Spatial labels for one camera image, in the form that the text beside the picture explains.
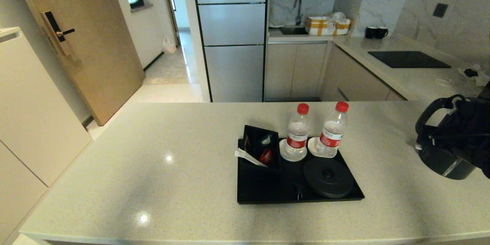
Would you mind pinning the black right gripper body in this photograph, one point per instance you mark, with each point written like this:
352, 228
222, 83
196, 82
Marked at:
471, 122

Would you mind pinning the black electric kettle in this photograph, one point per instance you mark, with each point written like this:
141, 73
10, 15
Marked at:
440, 160

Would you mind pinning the clear water bottle red cap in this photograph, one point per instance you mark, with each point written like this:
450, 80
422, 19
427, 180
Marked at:
297, 134
332, 132

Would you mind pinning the round black kettle base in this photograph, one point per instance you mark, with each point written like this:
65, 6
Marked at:
328, 178

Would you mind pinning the red plastic snack bag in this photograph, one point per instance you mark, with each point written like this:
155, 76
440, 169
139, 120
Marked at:
266, 156

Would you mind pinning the white crumpled cloth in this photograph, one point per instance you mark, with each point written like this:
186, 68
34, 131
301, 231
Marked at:
483, 78

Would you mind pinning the black power adapter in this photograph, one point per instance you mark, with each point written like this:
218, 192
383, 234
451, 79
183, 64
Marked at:
470, 72

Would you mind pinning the black induction cooktop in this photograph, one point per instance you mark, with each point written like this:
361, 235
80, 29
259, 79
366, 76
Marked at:
407, 60

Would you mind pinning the black mug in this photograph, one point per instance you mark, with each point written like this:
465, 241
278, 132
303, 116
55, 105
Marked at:
369, 33
381, 33

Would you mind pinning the white round coaster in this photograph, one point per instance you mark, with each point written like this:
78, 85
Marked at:
285, 155
313, 149

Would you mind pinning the cardboard box with yellow tape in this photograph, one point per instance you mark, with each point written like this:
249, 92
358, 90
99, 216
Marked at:
321, 26

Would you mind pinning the beige kitchen base cabinet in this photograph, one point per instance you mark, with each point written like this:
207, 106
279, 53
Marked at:
298, 71

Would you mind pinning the steel kitchen sink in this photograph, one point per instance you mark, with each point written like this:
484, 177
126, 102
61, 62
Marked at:
293, 30

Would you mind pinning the dark kitchen faucet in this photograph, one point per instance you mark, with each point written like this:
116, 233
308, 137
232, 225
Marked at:
298, 9

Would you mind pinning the black rectangular serving tray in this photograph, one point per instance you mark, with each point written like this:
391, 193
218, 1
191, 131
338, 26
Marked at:
260, 191

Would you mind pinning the black condiment organizer box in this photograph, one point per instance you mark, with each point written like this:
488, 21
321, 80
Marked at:
252, 172

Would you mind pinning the pale paper packet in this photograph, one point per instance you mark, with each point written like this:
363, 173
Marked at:
247, 141

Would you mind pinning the white paper stick sachet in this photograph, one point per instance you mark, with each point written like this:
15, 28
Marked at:
249, 157

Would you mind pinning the silver refrigerator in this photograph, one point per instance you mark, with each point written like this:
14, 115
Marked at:
231, 26

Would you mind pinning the white plastic bag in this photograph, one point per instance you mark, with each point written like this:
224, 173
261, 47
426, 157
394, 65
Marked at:
169, 46

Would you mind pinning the light wooden door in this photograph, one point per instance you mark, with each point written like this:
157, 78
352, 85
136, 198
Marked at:
88, 46

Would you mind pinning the black electronic door lock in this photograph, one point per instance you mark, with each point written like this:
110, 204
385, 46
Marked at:
53, 26

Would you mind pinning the black wall socket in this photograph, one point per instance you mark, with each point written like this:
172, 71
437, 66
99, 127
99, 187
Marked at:
440, 10

